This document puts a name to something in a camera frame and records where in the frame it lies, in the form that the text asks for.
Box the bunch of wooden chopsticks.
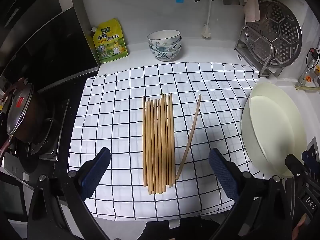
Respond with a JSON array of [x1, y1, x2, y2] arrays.
[[142, 92, 175, 195]]

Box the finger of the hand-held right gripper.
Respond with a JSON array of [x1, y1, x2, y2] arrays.
[[301, 149, 317, 167], [286, 153, 309, 181]]

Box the large cream plastic basin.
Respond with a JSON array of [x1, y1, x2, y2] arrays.
[[241, 82, 307, 178]]

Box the white black checked cloth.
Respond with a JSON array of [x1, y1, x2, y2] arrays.
[[67, 62, 262, 222]]

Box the dark pot with glass lid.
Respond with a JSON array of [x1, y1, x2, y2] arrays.
[[6, 81, 47, 144]]

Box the person's right hand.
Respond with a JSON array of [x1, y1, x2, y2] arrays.
[[294, 214, 312, 235]]

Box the black gas stove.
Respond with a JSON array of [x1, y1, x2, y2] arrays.
[[0, 97, 72, 170]]

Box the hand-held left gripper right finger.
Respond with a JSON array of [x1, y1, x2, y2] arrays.
[[208, 148, 303, 240]]

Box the perforated metal steamer plate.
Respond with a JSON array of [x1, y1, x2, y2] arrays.
[[244, 0, 303, 68]]

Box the yellow green seasoning pouch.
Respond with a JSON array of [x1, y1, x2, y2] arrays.
[[90, 18, 129, 64]]

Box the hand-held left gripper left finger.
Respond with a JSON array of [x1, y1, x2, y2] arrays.
[[27, 147, 112, 240]]

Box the gas valve with yellow hose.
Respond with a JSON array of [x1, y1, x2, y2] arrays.
[[295, 47, 320, 92]]

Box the white plug with cord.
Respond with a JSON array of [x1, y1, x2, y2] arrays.
[[201, 1, 212, 40]]

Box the blue floral ceramic bowl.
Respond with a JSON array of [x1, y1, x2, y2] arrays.
[[149, 45, 182, 62], [147, 29, 181, 46], [148, 40, 182, 52]]

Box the metal wire dish rack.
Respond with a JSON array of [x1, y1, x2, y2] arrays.
[[234, 25, 278, 78]]

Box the pink hanging cloth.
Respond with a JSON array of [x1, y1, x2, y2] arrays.
[[243, 0, 261, 23]]

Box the bent wooden chopstick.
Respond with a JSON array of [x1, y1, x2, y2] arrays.
[[175, 94, 202, 180]]

